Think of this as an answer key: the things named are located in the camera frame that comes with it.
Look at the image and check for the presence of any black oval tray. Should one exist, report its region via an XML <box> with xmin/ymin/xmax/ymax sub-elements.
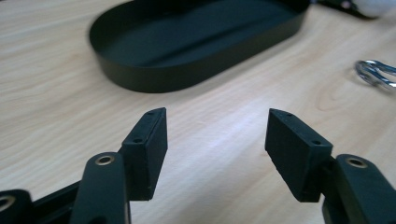
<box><xmin>88</xmin><ymin>0</ymin><xmax>312</xmax><ymax>93</ymax></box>

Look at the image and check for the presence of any silver metal carabiner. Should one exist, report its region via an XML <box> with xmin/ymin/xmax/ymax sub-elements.
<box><xmin>354</xmin><ymin>59</ymin><xmax>396</xmax><ymax>91</ymax></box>

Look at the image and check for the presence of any white round object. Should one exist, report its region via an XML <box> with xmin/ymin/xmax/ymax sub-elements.
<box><xmin>354</xmin><ymin>0</ymin><xmax>396</xmax><ymax>19</ymax></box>

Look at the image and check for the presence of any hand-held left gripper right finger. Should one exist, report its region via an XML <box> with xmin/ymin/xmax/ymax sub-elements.
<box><xmin>264</xmin><ymin>108</ymin><xmax>333</xmax><ymax>203</ymax></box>

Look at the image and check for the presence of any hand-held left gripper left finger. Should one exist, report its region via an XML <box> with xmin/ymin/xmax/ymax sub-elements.
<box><xmin>120</xmin><ymin>107</ymin><xmax>168</xmax><ymax>201</ymax></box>

